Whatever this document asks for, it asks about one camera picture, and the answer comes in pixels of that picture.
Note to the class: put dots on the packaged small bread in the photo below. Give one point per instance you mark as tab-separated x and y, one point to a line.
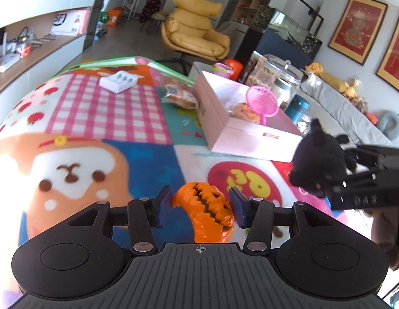
243	112

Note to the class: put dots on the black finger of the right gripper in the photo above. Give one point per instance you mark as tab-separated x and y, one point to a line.
368	155
377	188

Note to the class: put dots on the white wall shelf unit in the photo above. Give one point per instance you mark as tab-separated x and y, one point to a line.
26	25

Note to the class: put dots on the white tumbler bottle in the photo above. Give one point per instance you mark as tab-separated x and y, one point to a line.
281	90

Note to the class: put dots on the pink plastic strainer scoop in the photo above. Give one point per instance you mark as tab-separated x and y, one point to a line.
262	102

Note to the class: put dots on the black plush toy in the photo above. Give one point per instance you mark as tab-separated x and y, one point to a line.
320	162

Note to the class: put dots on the glass fish tank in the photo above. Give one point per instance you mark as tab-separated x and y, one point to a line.
277	22

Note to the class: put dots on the orange pumpkin toy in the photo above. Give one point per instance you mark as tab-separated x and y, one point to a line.
209	211

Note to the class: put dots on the pink toy bucket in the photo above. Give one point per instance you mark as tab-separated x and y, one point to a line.
222	70

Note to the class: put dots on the packaged bread in clear bag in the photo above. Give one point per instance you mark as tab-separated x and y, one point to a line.
177	93

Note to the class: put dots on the yellow duck plush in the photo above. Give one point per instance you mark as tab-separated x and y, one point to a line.
348	90

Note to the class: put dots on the small glass jar of nuts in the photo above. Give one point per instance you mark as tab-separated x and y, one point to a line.
304	125

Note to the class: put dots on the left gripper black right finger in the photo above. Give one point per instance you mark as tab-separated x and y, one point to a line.
255	214

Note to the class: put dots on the white SF courier box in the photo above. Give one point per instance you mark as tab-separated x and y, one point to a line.
70	23

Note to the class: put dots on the large glass jar with lid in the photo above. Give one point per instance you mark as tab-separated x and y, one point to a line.
266	72

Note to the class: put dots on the pink gift box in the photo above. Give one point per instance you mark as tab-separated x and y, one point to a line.
231	129

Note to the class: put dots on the orange shopping bag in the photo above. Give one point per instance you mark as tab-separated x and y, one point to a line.
114	17

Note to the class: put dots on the yellow leather armchair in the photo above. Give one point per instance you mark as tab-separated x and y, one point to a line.
188	31

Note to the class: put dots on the grey neck pillow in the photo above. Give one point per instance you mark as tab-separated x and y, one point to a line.
388	125

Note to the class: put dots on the teal thermos bottle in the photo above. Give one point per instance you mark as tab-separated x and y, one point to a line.
296	108

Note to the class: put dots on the colourful cartoon play mat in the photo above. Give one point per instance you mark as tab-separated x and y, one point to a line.
69	143

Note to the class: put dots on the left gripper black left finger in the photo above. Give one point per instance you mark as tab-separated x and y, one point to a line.
145	214

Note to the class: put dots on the white battery charger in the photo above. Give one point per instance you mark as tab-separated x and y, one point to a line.
118	82

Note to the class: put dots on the grey covered sofa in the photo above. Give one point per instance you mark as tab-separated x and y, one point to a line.
337	115

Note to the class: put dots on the red framed wall picture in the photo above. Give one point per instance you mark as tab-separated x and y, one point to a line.
358	29

